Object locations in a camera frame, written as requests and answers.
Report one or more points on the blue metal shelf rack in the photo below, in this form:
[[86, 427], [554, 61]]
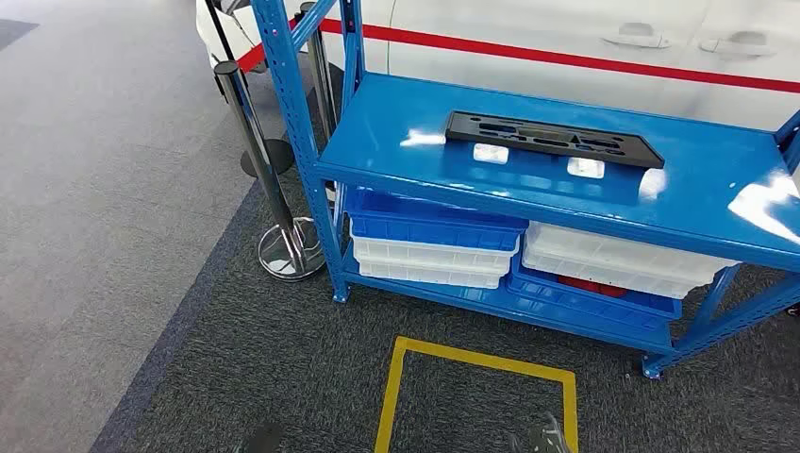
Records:
[[387, 137]]

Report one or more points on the blue plastic bin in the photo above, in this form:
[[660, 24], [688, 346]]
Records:
[[437, 234], [581, 306]]

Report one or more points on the red item in bin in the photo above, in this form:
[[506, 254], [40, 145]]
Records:
[[587, 286]]

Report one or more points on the black plastic frame part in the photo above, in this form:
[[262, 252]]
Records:
[[462, 125]]

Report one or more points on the white car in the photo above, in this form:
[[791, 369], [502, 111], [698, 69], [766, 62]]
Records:
[[531, 25]]

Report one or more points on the white plastic bin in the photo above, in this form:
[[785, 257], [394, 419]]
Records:
[[425, 276], [431, 256], [612, 259]]

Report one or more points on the red barrier belt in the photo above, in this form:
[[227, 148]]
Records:
[[562, 57], [250, 59]]

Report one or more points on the black pole stand disc base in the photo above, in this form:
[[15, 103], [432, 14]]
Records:
[[278, 156]]

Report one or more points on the chrome stanchion post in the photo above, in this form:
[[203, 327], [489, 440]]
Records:
[[320, 75], [249, 125]]

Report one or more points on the yellow floor tape square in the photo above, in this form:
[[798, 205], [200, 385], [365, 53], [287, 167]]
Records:
[[481, 359]]

